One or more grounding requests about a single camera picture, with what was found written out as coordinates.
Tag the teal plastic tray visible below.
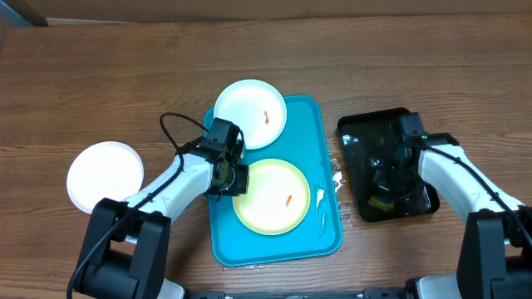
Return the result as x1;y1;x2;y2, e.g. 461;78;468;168
208;95;342;267

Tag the light blue plate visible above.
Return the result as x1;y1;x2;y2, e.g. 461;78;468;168
214;79;288;150

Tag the black plastic tray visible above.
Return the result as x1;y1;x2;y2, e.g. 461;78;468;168
337;107;440;223

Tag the yellow-green plate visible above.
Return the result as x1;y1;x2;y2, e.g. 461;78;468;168
233;159;311;236

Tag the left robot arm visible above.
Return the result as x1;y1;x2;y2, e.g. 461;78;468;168
66;153;249;299

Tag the green and yellow sponge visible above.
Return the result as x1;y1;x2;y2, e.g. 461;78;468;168
368;194;395;211

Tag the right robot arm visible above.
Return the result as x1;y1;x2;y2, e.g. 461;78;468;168
365;133;531;298

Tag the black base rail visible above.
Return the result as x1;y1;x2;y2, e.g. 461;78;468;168
158;286;418;299

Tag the white pink plate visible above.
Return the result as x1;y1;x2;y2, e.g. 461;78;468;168
66;141;144;213

